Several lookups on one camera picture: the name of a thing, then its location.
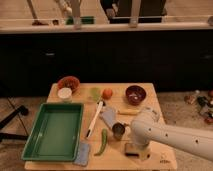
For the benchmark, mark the blue sponge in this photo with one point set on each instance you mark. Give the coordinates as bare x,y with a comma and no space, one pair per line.
82,154

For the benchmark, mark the green plastic tray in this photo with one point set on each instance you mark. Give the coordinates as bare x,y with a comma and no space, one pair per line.
55,133

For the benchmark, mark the green chili pepper toy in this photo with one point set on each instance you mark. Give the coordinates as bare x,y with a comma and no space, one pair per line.
104,139

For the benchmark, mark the purple bowl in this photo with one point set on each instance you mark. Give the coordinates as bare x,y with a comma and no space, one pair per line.
135,94

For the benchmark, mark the grey cloth piece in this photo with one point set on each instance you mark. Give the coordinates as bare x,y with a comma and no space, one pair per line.
109,116

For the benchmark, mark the white cup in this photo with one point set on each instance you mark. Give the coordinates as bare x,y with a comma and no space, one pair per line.
65,94

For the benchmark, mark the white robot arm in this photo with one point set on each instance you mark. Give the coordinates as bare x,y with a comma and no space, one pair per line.
145,127

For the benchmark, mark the metal measuring cup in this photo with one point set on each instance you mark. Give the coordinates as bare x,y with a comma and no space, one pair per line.
118,130

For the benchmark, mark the black tripod stand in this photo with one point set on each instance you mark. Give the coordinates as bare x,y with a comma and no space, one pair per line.
22,110

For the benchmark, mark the orange tomato toy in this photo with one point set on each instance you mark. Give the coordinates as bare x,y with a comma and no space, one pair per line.
107,93

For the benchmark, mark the wooden folding table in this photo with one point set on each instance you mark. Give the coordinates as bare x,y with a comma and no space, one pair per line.
162,157

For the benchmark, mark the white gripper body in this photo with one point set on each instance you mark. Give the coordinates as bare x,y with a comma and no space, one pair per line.
143,151

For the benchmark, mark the orange bowl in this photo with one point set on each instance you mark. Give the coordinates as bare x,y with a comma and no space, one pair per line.
71,82

